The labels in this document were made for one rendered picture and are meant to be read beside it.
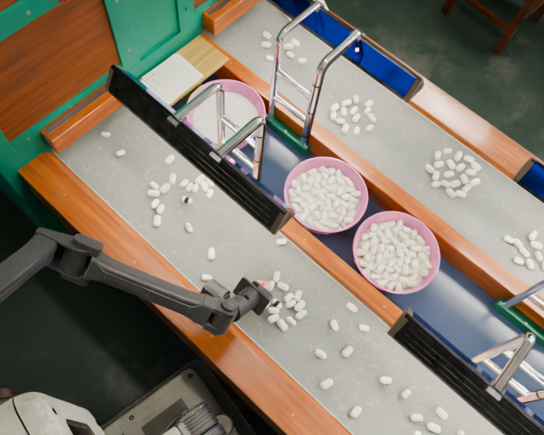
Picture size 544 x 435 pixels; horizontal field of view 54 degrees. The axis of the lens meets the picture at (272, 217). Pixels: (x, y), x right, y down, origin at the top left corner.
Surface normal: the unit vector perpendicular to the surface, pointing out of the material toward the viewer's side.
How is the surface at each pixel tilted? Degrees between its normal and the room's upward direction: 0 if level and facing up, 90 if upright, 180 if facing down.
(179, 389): 0
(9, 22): 90
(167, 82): 0
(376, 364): 0
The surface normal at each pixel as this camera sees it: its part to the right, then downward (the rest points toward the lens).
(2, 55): 0.74, 0.63
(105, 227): 0.07, -0.41
